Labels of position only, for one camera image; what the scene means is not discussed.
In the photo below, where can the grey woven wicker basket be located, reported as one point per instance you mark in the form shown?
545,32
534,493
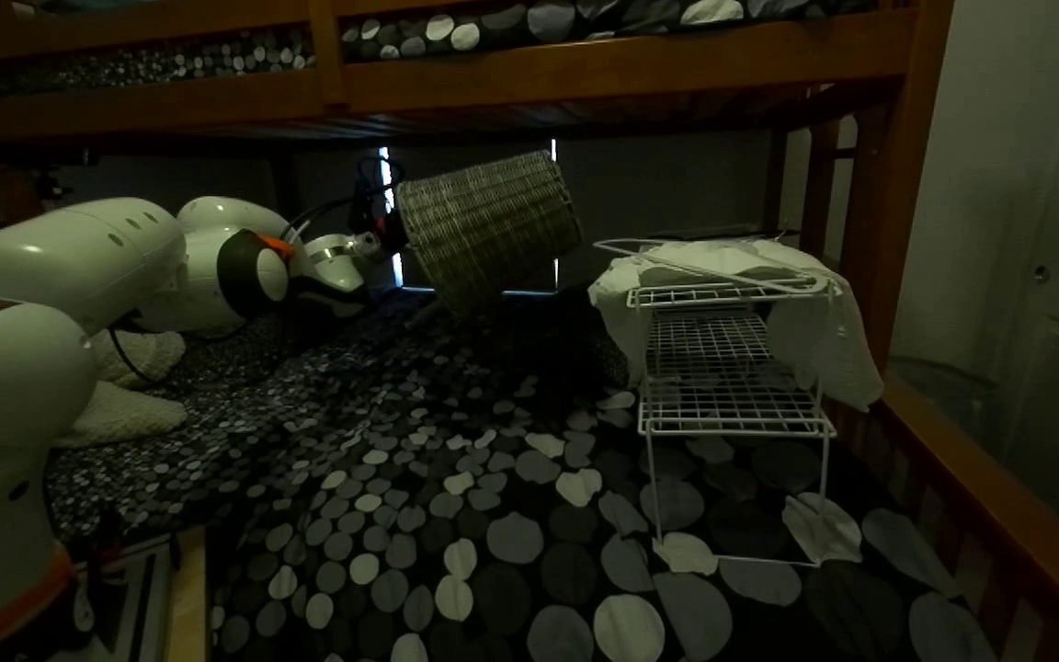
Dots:
481,225

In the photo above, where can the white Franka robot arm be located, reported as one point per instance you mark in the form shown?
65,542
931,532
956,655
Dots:
127,268

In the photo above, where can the black grey dotted bedspread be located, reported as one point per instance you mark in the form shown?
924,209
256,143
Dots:
393,492

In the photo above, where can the white cloth on rack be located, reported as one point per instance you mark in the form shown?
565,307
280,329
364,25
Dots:
815,318

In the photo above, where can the dotted upper bunk bedding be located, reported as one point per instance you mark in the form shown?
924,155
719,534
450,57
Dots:
416,35

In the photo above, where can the white closet door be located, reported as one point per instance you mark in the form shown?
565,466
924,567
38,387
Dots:
982,264

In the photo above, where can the white wire shelf rack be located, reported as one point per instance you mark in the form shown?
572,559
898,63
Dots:
733,382

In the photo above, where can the wooden bunk bed frame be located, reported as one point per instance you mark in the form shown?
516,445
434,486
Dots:
881,68

